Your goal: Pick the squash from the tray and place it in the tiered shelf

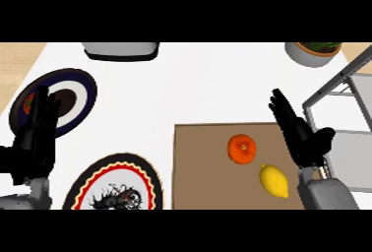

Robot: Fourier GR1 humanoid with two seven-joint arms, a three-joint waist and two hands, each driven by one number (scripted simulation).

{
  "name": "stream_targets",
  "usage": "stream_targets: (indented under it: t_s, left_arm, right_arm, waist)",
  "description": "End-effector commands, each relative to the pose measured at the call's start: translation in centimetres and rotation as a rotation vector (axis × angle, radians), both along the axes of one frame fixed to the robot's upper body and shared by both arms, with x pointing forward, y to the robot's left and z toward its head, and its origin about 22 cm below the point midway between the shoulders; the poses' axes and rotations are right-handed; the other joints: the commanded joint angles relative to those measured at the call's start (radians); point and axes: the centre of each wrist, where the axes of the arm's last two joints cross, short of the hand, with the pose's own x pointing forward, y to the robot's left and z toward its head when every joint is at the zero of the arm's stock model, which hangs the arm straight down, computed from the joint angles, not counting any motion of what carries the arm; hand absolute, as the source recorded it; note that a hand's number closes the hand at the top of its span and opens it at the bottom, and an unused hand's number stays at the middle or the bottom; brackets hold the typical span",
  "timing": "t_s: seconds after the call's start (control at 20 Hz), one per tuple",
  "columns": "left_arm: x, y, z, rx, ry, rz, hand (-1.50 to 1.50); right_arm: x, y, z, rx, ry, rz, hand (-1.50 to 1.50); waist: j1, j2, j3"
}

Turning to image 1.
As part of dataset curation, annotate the yellow lemon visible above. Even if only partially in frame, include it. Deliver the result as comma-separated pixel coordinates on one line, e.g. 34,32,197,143
257,163,290,199

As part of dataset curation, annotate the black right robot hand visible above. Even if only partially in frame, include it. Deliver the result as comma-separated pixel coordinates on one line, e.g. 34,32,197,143
267,88,336,170

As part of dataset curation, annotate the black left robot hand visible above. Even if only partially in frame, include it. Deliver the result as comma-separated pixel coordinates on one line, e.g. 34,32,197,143
0,85,62,186

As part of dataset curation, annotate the navy and white round plate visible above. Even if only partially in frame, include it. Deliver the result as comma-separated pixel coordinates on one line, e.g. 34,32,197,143
7,68,99,139

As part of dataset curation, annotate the grey metal tiered shelf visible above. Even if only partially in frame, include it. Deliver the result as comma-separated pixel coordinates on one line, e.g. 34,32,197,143
301,43,372,194

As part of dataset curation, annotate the brown flat tray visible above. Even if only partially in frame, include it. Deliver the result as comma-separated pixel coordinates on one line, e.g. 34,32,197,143
171,122,326,211

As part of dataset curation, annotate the grey and black appliance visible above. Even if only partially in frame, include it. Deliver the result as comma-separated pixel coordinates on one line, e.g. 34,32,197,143
79,41,161,62

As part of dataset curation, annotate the orange squash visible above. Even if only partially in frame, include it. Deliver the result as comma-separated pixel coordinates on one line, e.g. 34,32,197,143
227,133,258,165

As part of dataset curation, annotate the black red patterned round plate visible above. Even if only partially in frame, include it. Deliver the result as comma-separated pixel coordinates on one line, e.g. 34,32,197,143
60,153,165,211

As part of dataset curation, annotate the grey pot with green plant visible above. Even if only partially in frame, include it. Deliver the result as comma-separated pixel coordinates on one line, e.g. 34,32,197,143
283,41,344,69

